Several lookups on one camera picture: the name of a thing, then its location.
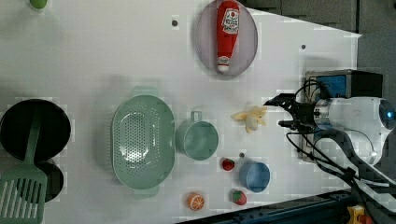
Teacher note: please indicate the green slotted spatula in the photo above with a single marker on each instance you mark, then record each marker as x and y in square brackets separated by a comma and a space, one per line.
[23, 187]

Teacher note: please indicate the toy strawberry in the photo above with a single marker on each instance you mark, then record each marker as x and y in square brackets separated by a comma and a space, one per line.
[239, 197]
[227, 164]

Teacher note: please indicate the blue table frame rail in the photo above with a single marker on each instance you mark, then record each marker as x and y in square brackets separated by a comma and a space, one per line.
[327, 208]

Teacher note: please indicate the toy orange half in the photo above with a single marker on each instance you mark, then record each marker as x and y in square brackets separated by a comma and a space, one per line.
[195, 201]

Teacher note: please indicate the green measuring cup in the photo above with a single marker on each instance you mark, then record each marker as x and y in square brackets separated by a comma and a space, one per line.
[196, 138]

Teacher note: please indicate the red ketchup bottle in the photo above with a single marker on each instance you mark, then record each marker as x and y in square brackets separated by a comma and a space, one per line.
[227, 32]

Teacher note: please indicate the toy strawberry lower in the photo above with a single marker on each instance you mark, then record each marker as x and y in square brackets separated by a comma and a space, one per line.
[239, 197]

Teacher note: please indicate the blue cup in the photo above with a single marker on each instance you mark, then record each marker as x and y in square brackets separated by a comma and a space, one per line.
[254, 176]

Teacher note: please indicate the peeled toy banana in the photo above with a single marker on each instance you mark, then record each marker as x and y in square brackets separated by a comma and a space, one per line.
[252, 118]

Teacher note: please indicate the green round object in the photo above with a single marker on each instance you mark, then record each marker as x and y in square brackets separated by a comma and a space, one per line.
[39, 4]

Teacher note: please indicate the small black pot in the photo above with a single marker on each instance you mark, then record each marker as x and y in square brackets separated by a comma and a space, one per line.
[55, 177]

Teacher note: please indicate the grey round plate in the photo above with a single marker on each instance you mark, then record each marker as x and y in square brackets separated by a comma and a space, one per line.
[246, 45]

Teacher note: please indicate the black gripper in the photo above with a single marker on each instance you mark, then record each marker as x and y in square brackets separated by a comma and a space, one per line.
[303, 114]

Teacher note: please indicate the black pan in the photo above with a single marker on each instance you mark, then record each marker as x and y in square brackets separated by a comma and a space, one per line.
[55, 129]

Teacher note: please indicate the toy strawberry upper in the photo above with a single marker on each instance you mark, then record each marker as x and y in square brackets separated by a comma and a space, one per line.
[227, 164]

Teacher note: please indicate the toaster oven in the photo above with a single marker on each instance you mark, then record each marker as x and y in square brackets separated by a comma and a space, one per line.
[358, 82]

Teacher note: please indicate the green colander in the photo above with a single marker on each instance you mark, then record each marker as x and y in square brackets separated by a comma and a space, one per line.
[143, 142]

